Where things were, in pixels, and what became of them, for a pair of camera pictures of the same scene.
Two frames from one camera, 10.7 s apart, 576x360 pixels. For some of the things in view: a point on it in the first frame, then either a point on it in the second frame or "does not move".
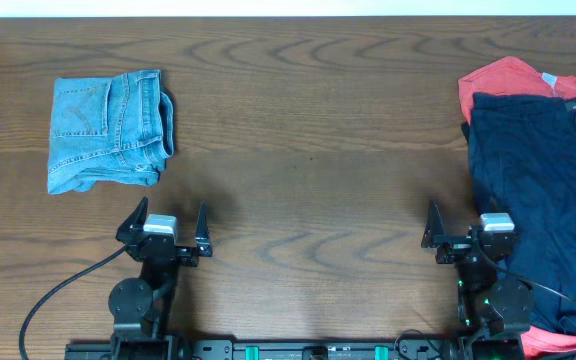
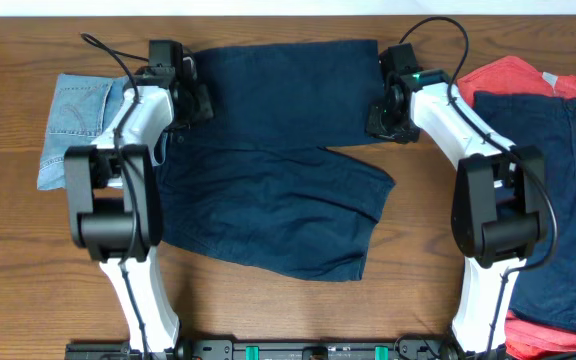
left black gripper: [166, 248] to [201, 107]
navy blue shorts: [543, 160] to [256, 186]
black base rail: [165, 348] does not move
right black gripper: [461, 240] to [381, 122]
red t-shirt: [509, 75] does not move
